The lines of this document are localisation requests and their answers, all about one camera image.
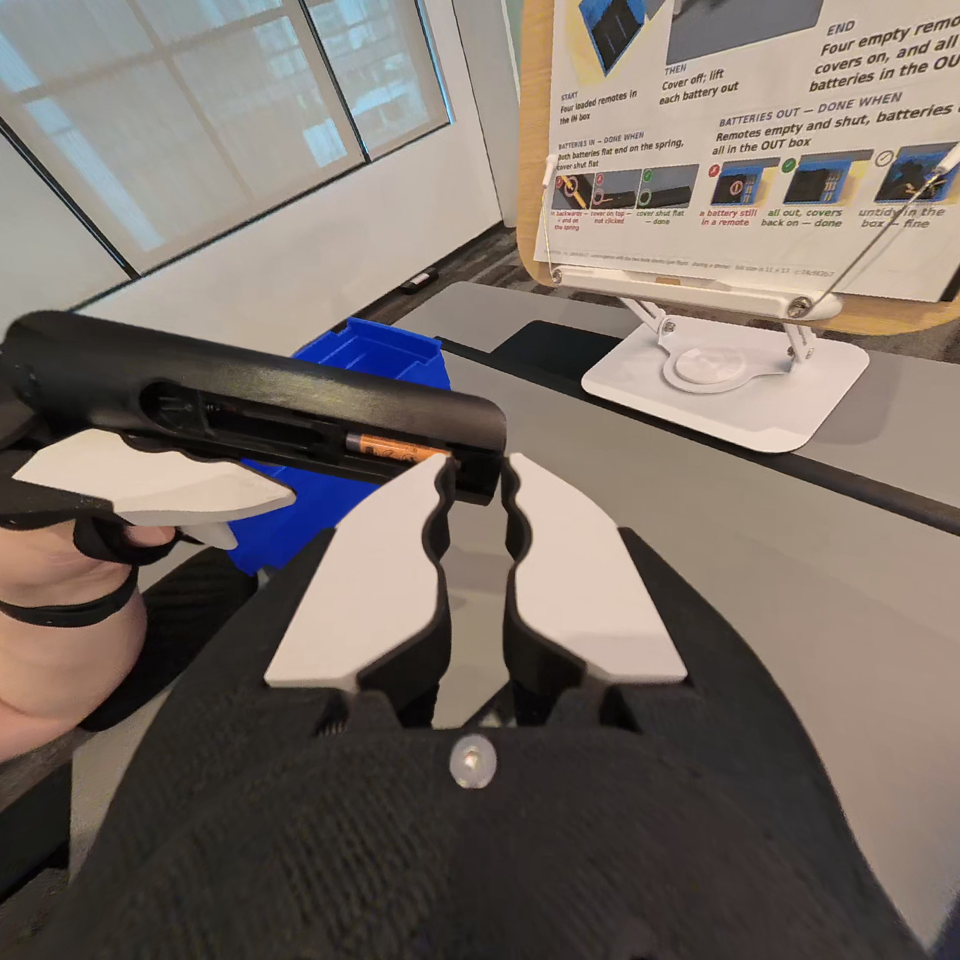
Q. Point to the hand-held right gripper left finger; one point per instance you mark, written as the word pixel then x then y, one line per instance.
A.
pixel 353 600

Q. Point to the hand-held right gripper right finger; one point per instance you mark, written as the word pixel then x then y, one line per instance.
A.
pixel 593 600

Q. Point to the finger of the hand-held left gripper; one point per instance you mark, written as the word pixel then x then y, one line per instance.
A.
pixel 150 477

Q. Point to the black remote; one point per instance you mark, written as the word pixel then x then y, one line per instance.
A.
pixel 270 383

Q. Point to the orange AAA battery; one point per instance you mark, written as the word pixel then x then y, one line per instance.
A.
pixel 398 447

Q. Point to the person's left hand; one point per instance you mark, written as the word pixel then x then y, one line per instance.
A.
pixel 53 675

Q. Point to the black wristband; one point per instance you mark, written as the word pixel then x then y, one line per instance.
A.
pixel 75 612

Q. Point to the black textured cushion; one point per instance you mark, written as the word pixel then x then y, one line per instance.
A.
pixel 180 630

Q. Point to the blue plastic bin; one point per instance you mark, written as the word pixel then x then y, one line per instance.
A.
pixel 368 360

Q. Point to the black mat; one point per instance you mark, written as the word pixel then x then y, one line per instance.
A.
pixel 555 348

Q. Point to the white stand base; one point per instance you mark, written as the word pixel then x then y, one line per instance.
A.
pixel 735 383

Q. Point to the black floor outlet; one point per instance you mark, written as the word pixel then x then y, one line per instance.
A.
pixel 420 278

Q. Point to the instruction sheet on stand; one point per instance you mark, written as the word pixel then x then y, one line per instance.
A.
pixel 528 165

